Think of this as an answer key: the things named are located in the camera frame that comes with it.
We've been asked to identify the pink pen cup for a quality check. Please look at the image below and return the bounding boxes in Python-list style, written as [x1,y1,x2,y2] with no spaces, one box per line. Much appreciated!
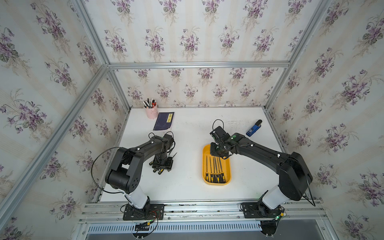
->
[145,106,159,120]

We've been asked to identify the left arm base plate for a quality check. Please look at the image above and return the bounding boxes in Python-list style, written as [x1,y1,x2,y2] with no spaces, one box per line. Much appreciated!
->
[123,204,165,221]

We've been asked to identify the dark purple notebook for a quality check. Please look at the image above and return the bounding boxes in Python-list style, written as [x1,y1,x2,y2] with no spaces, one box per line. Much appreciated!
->
[153,112,175,131]

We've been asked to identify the blue black stapler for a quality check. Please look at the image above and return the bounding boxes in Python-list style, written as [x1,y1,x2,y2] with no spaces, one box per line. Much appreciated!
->
[246,120,263,137]

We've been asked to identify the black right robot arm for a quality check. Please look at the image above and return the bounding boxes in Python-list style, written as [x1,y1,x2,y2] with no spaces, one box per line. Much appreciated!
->
[210,130,313,210]

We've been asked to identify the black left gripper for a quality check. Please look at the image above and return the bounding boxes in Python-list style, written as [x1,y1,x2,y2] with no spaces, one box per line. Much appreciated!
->
[153,154,174,171]

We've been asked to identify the yellow plastic storage tray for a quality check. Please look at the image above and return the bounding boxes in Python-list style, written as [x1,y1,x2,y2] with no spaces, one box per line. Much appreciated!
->
[202,145,232,186]

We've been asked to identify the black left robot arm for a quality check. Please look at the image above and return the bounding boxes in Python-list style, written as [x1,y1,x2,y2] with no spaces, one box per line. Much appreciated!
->
[105,132,176,215]

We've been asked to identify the file tool moved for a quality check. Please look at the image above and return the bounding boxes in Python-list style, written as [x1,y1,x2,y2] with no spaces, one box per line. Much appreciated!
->
[209,157,214,183]
[220,158,226,184]
[216,157,223,184]
[213,157,219,184]

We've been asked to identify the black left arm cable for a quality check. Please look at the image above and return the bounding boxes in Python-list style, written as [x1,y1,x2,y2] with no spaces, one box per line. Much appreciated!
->
[90,146,124,195]

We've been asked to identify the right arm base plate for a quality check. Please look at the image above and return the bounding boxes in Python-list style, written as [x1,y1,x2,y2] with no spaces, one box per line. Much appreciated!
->
[240,202,285,220]

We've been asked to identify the aluminium front rail frame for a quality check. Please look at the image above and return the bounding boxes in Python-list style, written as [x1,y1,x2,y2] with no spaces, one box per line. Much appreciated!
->
[72,200,338,240]

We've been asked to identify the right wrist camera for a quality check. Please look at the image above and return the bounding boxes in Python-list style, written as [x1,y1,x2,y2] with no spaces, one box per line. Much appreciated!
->
[210,126,230,143]

